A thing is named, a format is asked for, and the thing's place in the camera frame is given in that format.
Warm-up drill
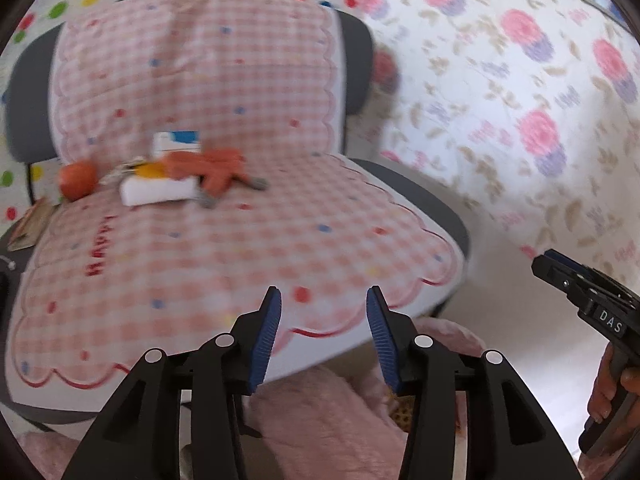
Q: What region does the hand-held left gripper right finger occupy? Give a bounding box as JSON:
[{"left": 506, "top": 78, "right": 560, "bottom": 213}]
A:
[{"left": 366, "top": 286, "right": 583, "bottom": 480}]

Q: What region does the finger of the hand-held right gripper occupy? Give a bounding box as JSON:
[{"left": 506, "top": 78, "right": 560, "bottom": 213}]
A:
[
  {"left": 531, "top": 256, "right": 595, "bottom": 313},
  {"left": 545, "top": 249, "right": 640, "bottom": 307}
]

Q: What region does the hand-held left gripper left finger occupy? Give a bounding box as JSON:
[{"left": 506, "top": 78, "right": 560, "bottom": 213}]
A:
[{"left": 60, "top": 286, "right": 282, "bottom": 480}]

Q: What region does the person's right hand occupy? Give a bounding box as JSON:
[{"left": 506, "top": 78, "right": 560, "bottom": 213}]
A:
[{"left": 587, "top": 345, "right": 623, "bottom": 426}]

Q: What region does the pink checked cloth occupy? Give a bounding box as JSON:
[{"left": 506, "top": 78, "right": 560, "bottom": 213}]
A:
[{"left": 5, "top": 0, "right": 466, "bottom": 403}]

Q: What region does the pink fluffy blanket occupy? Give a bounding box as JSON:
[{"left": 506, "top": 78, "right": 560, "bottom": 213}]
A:
[{"left": 15, "top": 317, "right": 486, "bottom": 480}]

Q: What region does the white flat box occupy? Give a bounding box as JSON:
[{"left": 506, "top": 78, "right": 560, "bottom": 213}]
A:
[{"left": 120, "top": 174, "right": 201, "bottom": 207}]

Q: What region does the floral print sheet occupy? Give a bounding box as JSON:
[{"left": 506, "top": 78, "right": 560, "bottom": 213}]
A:
[{"left": 345, "top": 0, "right": 640, "bottom": 301}]

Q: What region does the white and blue box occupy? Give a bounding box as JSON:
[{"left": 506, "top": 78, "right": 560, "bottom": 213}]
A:
[{"left": 152, "top": 131, "right": 202, "bottom": 156}]

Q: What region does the small snack wrapper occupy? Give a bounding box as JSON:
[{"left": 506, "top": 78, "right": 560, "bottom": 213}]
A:
[{"left": 100, "top": 159, "right": 146, "bottom": 187}]

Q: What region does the red round fruit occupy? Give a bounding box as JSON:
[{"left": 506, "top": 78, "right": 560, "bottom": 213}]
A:
[{"left": 58, "top": 161, "right": 98, "bottom": 201}]

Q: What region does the wooden flat box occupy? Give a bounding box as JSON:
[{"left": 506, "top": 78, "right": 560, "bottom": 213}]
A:
[{"left": 7, "top": 199, "right": 57, "bottom": 252}]

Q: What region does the dark grey chair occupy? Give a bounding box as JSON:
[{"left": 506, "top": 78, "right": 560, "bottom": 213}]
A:
[{"left": 0, "top": 7, "right": 471, "bottom": 431}]

